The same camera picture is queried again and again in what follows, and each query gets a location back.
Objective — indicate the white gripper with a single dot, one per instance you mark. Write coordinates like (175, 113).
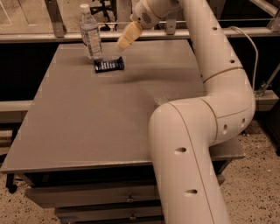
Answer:
(144, 15)

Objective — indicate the dark blue rxbar wrapper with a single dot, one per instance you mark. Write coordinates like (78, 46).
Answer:
(109, 65)

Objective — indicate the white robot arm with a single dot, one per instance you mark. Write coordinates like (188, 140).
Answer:
(182, 131)

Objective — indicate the clear plastic water bottle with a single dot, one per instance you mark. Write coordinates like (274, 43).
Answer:
(89, 30)

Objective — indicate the black office chair base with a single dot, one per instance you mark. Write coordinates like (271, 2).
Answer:
(108, 10)

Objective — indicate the grey top drawer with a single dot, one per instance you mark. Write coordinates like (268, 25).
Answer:
(76, 189)

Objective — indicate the grey drawer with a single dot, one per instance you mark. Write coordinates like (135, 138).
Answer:
(76, 189)
(149, 210)

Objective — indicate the grey middle drawer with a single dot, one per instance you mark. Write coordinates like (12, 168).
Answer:
(149, 210)

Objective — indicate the metal window rail frame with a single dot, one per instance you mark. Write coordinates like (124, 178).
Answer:
(30, 21)

